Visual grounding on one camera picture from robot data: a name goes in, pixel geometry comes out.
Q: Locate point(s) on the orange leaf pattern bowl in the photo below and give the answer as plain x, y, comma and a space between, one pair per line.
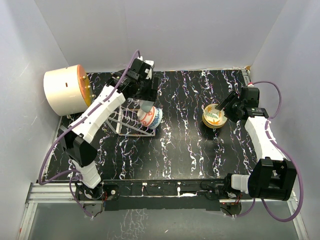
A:
210, 124

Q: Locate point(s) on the light green checkered bowl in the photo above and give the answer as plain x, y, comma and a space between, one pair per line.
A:
145, 105

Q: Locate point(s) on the yellow sun pattern bowl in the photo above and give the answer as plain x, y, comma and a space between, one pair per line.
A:
214, 126

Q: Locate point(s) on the aluminium frame rail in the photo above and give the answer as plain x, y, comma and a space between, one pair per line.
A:
51, 214

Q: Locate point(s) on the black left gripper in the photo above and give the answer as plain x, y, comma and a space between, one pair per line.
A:
150, 95

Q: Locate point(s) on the red flower striped bowl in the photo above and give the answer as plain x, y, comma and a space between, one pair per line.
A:
146, 118

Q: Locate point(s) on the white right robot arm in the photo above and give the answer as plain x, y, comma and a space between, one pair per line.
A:
274, 175

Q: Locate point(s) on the green sprig pattern bowl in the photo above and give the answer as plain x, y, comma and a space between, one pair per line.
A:
210, 113

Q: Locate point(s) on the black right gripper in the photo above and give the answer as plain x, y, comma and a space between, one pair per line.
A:
231, 96

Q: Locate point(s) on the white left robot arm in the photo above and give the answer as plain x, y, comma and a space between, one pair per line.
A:
78, 137

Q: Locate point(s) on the blue rose pattern bowl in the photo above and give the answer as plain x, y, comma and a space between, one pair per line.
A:
157, 119

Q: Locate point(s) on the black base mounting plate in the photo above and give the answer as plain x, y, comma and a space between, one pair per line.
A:
168, 194

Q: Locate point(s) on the white wire dish rack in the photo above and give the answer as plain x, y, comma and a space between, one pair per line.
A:
124, 121

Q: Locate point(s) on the white cylinder with orange lid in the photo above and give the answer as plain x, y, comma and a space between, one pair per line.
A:
68, 90

